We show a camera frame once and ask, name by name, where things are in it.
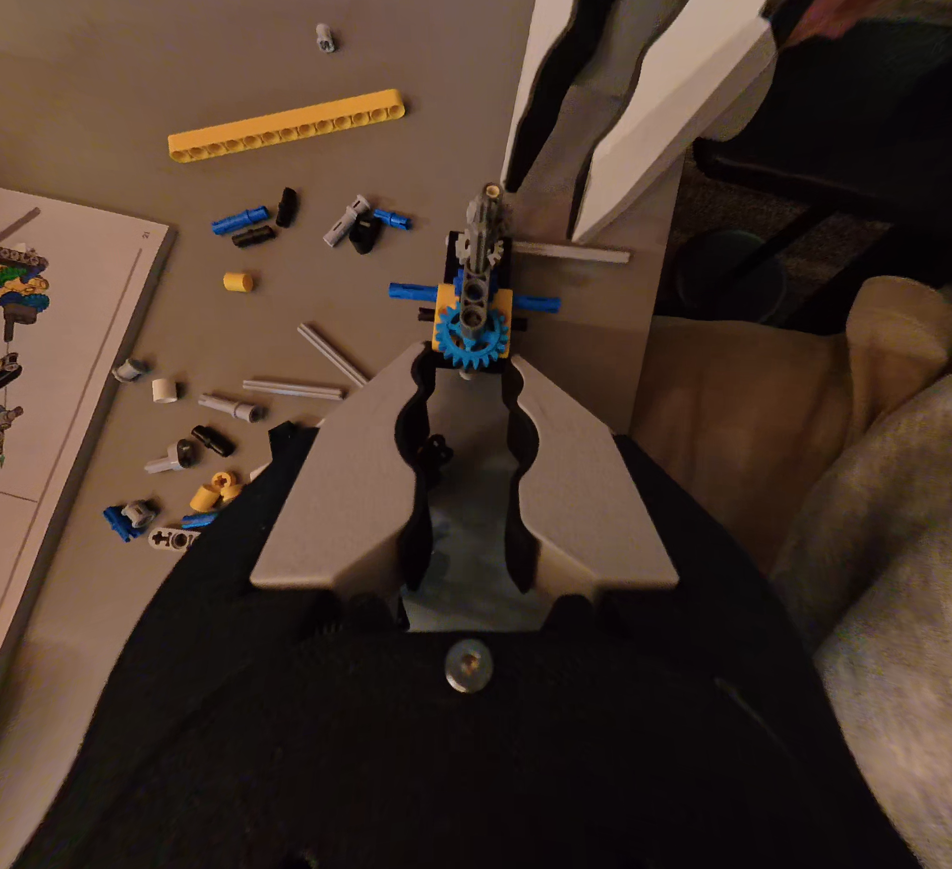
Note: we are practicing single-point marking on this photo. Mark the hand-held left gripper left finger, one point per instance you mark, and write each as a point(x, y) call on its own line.
point(349, 497)

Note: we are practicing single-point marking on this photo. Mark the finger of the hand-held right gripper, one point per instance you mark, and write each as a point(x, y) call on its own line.
point(558, 6)
point(729, 65)

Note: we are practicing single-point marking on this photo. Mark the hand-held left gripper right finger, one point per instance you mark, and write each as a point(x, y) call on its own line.
point(587, 504)

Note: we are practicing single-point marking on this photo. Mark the small black lego piece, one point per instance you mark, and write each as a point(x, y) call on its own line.
point(436, 449)

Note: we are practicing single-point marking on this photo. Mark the lego assembly with blue gear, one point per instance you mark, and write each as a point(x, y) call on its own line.
point(472, 341)

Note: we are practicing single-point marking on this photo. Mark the white lego piece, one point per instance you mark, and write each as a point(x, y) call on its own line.
point(259, 473)

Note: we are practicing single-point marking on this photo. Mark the grey lego axle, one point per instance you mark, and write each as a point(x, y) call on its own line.
point(292, 389)
point(332, 355)
point(573, 253)

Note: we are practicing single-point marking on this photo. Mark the yellow lego bush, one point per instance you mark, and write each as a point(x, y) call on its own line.
point(204, 498)
point(224, 484)

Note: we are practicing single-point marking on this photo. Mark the long grey lego pin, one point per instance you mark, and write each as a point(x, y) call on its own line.
point(232, 408)

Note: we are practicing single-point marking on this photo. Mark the black lego pin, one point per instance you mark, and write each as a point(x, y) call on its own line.
point(286, 207)
point(253, 236)
point(213, 440)

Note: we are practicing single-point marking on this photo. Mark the short blue lego pin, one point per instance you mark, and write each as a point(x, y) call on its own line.
point(197, 519)
point(392, 219)

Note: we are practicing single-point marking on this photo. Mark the grey and black lego connector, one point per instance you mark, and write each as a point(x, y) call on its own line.
point(175, 456)

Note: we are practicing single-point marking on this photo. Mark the white thin lego liftarm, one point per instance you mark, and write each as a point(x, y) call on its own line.
point(169, 539)

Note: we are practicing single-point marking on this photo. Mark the white lego cylinder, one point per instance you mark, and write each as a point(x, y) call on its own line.
point(164, 391)

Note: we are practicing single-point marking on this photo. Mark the blue lego connector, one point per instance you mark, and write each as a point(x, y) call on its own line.
point(117, 523)

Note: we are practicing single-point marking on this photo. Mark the small grey lego pin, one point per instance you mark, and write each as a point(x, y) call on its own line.
point(325, 38)

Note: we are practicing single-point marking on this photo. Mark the yellow lego cylinder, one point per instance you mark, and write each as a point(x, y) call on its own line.
point(238, 281)

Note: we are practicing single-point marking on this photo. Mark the grey lego axle pin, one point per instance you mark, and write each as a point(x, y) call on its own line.
point(343, 222)

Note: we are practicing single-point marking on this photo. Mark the long yellow lego beam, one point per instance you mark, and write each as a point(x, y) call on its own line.
point(286, 125)

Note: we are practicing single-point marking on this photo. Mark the long blue lego pin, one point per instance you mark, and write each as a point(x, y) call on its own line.
point(238, 220)

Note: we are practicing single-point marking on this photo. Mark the lego instruction booklet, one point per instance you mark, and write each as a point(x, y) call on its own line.
point(67, 378)

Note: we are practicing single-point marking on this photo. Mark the beige blanket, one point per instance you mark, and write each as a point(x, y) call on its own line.
point(744, 393)

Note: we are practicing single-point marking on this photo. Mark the dark round bin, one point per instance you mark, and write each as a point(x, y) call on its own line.
point(729, 274)

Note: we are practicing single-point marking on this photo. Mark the grey fleece blanket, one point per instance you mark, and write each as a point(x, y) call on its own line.
point(877, 586)

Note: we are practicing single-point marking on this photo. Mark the black furniture frame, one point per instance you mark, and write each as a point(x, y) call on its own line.
point(781, 177)

